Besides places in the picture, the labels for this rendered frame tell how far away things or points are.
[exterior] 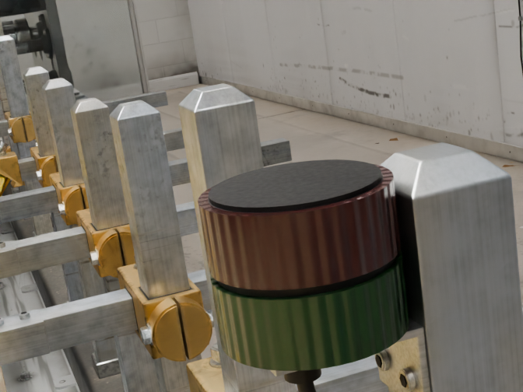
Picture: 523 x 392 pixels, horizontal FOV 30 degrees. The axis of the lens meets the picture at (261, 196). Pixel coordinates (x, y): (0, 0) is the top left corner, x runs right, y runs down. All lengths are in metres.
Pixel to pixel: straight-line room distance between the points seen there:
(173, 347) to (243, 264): 0.52
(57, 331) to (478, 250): 0.58
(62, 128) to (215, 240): 1.00
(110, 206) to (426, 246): 0.77
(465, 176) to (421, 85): 5.43
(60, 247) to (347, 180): 0.82
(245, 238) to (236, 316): 0.03
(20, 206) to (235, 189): 1.04
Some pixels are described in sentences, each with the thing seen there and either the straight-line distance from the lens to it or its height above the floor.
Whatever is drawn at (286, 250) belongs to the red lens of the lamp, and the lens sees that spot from 0.27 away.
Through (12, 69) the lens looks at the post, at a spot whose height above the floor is 1.07.
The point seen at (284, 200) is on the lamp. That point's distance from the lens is 0.28.
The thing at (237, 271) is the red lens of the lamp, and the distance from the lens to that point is 0.28.
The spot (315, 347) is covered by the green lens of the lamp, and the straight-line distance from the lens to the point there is 0.28.
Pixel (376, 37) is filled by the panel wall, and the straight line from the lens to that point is 6.12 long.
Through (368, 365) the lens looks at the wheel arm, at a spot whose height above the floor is 0.96.
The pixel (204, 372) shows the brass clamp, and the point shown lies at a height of 0.97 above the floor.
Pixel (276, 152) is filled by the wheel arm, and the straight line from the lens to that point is 1.40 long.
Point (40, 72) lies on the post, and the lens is 1.52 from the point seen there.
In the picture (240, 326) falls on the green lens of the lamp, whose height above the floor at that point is 1.13.
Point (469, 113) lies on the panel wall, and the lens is 5.36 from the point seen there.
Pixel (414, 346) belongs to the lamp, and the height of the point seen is 1.11.
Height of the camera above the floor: 1.24
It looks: 14 degrees down
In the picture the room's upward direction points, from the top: 8 degrees counter-clockwise
